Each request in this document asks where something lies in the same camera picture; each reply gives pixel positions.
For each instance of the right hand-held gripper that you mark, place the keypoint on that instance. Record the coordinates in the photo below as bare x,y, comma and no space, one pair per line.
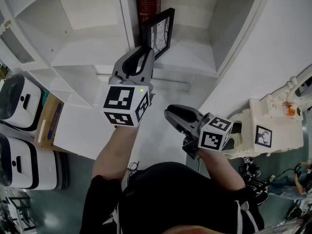
212,135

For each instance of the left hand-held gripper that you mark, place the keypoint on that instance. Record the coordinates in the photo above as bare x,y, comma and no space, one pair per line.
122,101

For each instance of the cardboard box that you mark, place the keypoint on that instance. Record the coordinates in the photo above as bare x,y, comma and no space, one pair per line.
48,123

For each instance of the person's black shirt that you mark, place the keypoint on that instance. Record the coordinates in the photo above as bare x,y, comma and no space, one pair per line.
170,199

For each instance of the white shelf compartment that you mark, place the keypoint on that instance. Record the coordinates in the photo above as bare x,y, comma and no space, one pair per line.
192,33

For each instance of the person's right forearm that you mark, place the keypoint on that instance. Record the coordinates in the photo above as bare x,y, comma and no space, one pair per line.
219,172

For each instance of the black picture frame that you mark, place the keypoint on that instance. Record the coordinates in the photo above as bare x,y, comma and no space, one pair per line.
159,33

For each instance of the red book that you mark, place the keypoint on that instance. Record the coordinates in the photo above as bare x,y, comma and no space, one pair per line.
146,1

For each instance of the white shelf hutch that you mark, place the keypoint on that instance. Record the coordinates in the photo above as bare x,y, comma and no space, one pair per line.
85,21

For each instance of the person's left forearm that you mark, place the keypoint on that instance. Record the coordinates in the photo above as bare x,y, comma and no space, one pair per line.
112,155

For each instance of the cream dressing table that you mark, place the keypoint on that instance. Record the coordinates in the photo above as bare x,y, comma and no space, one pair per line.
282,130

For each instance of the small framed picture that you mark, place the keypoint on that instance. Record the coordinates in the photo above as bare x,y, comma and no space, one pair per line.
263,136

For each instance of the oval vanity mirror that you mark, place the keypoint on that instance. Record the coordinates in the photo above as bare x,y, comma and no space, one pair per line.
299,84

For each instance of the white and black machine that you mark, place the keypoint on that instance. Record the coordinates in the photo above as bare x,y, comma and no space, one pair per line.
26,101
44,167

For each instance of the teal round object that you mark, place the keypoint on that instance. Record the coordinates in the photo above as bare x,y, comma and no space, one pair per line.
45,99

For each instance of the black backpack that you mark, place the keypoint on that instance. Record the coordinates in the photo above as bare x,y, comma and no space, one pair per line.
256,189

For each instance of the small orange box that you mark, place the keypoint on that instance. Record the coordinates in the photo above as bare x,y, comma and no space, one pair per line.
289,110

